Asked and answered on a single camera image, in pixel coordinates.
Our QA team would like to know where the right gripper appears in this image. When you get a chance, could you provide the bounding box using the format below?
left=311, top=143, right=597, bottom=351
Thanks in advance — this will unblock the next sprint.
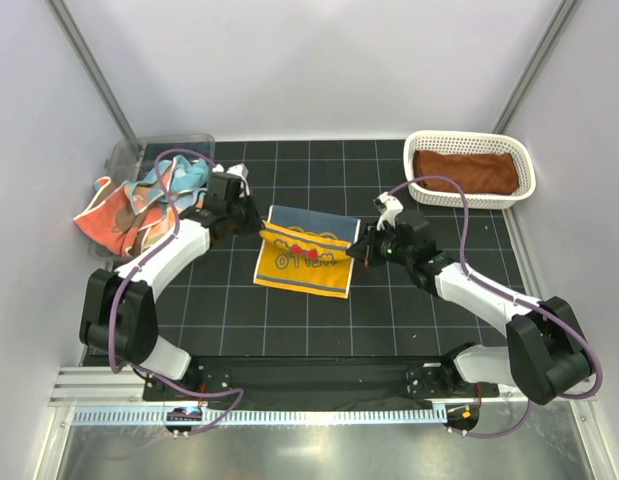
left=347, top=220, right=413, bottom=267

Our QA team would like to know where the yellow and blue towel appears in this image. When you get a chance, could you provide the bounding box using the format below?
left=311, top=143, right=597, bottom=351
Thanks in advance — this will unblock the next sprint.
left=253, top=205, right=361, bottom=299

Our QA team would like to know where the light blue dotted towel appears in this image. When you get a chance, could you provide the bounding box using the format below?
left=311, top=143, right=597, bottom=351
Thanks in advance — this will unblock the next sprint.
left=123, top=155, right=210, bottom=214

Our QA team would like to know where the brown towel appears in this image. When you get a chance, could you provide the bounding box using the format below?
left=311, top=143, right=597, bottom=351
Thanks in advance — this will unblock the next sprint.
left=413, top=150, right=520, bottom=195

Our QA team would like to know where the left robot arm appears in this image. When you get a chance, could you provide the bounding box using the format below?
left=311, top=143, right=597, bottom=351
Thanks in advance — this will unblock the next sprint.
left=79, top=164, right=263, bottom=400

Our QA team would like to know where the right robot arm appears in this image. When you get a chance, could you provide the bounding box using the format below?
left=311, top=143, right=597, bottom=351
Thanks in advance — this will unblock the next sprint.
left=347, top=211, right=600, bottom=405

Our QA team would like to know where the black grid mat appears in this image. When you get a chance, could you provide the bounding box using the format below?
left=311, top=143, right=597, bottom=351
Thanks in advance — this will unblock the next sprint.
left=157, top=140, right=503, bottom=356

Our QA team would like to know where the clear plastic bin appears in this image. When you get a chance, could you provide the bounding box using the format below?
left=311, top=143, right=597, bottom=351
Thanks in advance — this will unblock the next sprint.
left=87, top=134, right=215, bottom=263

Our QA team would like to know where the salmon pink towel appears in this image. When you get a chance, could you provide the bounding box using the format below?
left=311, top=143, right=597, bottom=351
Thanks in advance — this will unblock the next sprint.
left=74, top=176, right=175, bottom=260

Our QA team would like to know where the white perforated basket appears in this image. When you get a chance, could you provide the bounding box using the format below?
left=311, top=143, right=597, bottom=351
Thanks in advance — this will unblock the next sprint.
left=403, top=130, right=536, bottom=210

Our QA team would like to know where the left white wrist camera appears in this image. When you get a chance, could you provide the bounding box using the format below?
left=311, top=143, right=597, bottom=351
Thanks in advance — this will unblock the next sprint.
left=212, top=163, right=251, bottom=197

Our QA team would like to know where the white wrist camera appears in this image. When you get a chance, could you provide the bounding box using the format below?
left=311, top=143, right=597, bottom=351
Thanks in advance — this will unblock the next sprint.
left=374, top=192, right=404, bottom=231
left=212, top=163, right=251, bottom=197

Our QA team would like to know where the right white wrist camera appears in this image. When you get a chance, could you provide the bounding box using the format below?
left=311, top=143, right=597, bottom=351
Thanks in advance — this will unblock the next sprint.
left=374, top=192, right=404, bottom=231

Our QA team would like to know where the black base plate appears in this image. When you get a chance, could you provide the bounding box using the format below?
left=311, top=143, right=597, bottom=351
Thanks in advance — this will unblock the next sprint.
left=141, top=357, right=500, bottom=401

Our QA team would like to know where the aluminium rail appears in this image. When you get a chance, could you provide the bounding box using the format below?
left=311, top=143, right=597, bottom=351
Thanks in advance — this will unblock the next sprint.
left=51, top=367, right=505, bottom=412

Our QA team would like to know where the white slotted cable duct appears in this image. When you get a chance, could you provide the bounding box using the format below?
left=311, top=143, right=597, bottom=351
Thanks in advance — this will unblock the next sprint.
left=72, top=405, right=447, bottom=428

